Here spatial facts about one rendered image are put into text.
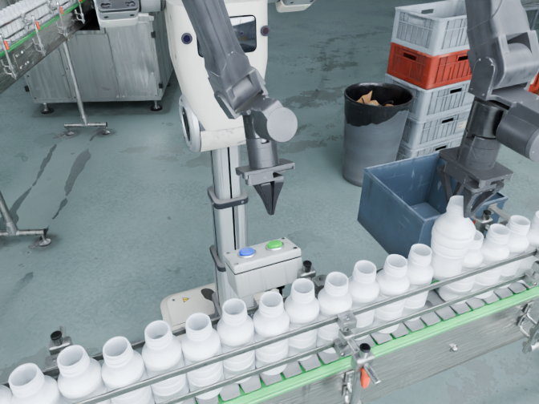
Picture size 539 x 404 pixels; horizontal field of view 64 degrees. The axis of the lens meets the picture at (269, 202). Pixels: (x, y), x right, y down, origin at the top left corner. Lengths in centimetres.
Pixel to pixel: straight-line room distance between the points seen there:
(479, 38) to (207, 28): 38
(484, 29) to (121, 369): 69
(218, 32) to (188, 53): 38
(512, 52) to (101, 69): 395
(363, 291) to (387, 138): 224
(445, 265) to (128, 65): 377
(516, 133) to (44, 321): 219
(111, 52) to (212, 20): 364
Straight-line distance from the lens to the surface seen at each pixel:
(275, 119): 72
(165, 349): 69
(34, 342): 237
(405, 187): 164
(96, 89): 446
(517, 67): 69
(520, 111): 68
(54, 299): 253
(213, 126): 114
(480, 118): 71
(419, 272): 84
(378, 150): 298
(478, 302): 101
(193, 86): 109
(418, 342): 93
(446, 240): 82
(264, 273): 84
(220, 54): 71
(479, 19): 70
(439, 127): 338
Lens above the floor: 168
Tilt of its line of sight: 35 degrees down
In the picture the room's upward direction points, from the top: straight up
